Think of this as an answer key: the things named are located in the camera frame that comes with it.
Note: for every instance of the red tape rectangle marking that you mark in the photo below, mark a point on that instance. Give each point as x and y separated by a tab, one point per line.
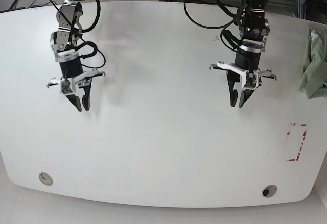
294	141

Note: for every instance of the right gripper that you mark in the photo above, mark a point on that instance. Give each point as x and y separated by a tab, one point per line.
71	69

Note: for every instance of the left table cable grommet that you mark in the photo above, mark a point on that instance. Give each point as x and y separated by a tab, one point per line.
45	179

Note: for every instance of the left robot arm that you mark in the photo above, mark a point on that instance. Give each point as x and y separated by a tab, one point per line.
254	29

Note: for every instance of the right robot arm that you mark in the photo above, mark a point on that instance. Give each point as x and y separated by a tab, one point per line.
64	42

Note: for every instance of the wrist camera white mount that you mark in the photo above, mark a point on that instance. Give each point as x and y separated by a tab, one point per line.
68	85
249	80

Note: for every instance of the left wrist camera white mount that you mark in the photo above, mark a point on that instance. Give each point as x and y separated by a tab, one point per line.
249	80

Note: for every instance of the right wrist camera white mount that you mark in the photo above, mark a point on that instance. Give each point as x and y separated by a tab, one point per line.
68	85

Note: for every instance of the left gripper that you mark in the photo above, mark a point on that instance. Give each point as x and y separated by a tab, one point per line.
245	60

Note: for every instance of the green t-shirt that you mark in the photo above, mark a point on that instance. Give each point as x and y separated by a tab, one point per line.
313	71

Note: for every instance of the right table cable grommet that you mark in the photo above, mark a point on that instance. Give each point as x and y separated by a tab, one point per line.
269	191

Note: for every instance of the table cable grommet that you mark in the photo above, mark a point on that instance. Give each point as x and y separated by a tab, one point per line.
269	191
45	179

